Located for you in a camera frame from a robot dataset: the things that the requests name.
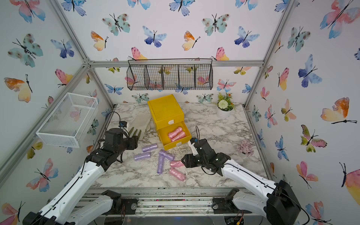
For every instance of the black wire wall basket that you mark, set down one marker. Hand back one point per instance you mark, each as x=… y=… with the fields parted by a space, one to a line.
x=170 y=74

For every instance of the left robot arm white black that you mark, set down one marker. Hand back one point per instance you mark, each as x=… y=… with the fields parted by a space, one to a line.
x=59 y=211

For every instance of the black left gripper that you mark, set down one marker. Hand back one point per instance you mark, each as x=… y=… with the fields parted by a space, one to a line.
x=133 y=142

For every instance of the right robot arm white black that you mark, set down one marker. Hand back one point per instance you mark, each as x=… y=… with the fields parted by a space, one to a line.
x=258 y=185

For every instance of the beige green work glove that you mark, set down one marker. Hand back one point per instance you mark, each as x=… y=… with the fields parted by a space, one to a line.
x=139 y=125

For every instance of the yellow three-drawer box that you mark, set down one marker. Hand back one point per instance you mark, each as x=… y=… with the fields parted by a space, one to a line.
x=168 y=116

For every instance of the purple roll upper left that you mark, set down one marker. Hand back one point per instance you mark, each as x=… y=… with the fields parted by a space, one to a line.
x=150 y=147

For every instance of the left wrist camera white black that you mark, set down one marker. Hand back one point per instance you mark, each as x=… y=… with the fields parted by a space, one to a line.
x=123 y=124

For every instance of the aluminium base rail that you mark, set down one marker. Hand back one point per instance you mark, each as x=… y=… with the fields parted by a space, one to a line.
x=163 y=200

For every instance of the pink roll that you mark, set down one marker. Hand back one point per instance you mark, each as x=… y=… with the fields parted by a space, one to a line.
x=176 y=164
x=179 y=136
x=174 y=133
x=175 y=173

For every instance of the purple roll upright centre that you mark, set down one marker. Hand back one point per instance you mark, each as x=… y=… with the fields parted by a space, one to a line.
x=161 y=161

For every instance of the pink roll bottom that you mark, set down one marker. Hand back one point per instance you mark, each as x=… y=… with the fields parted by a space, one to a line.
x=175 y=173

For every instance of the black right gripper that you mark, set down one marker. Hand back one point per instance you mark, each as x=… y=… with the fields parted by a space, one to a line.
x=188 y=159

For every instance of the purple roll angled centre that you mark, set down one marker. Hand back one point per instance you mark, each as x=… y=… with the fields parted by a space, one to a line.
x=166 y=155

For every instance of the white pot with green plant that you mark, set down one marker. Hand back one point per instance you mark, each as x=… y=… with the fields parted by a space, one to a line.
x=225 y=105

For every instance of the white mesh wall basket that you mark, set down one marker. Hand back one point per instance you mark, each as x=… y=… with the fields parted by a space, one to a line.
x=69 y=121

